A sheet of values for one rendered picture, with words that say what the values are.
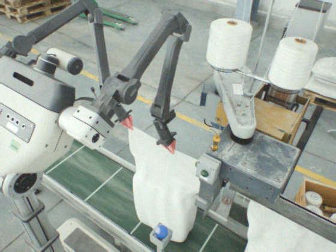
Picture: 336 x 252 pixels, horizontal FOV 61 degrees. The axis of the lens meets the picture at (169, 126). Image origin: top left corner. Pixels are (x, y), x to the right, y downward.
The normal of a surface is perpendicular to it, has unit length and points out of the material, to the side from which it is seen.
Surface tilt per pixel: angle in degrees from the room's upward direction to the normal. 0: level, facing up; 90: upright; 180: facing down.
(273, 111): 0
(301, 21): 90
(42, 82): 50
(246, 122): 0
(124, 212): 0
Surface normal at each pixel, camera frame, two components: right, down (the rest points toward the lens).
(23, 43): 0.55, 0.11
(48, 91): -0.41, -0.10
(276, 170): 0.04, -0.77
